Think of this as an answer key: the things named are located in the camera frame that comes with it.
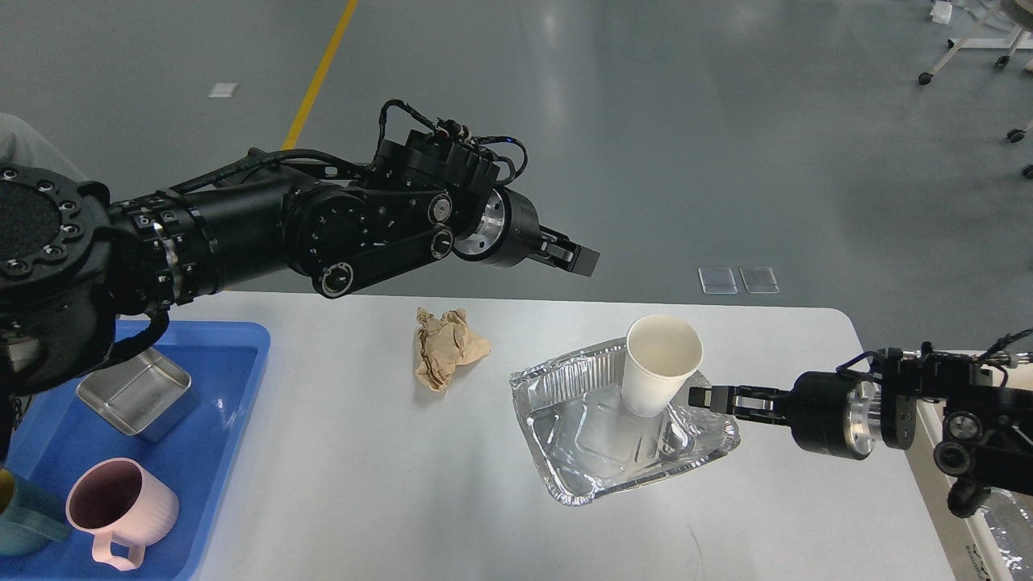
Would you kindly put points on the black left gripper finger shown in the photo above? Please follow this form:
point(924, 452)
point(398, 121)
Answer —
point(551, 241)
point(567, 256)

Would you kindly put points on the crumpled brown paper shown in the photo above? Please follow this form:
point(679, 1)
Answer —
point(443, 344)

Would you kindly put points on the blue plastic tray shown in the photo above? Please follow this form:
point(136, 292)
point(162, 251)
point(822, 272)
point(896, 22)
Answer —
point(60, 438)

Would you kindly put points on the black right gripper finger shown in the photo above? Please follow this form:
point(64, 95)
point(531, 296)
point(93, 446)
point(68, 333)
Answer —
point(741, 395)
point(765, 416)

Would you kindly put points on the aluminium foil tray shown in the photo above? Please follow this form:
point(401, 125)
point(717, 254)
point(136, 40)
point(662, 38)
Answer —
point(586, 445)

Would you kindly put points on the white bin right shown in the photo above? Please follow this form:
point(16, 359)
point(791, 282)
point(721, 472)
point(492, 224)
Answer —
point(968, 524)

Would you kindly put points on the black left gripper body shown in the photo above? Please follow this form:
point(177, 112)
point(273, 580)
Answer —
point(507, 233)

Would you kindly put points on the white paper cup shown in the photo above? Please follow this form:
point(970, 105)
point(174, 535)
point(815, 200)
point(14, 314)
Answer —
point(661, 353)

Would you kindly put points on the teal mug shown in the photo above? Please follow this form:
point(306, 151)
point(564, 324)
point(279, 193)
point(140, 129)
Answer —
point(31, 517)

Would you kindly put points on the pink plastic mug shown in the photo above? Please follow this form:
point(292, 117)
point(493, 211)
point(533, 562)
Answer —
point(125, 509)

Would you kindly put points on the person in white clothes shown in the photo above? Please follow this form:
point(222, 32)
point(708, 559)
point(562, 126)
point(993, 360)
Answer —
point(23, 145)

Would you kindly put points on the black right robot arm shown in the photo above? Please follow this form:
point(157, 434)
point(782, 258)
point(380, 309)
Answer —
point(879, 366)

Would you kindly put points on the white wheeled cart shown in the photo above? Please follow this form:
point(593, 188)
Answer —
point(1019, 13)

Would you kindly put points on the stainless steel rectangular tray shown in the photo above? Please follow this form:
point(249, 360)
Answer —
point(145, 397)

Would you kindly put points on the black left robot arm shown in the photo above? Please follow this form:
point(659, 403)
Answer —
point(87, 283)

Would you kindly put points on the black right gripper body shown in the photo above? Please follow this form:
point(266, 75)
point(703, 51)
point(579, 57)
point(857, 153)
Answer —
point(831, 414)

